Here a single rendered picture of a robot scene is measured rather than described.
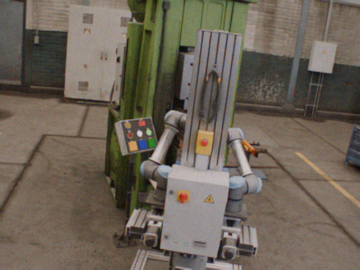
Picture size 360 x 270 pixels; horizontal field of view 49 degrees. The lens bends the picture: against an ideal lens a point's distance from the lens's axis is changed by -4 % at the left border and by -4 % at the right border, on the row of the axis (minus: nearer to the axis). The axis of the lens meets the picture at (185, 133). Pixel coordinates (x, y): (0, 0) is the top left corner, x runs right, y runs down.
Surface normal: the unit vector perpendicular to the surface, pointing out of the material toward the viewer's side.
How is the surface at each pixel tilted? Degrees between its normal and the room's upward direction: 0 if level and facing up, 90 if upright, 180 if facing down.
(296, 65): 90
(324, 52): 90
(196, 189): 90
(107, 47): 90
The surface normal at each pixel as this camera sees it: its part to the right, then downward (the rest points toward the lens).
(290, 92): 0.15, 0.29
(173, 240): -0.08, 0.22
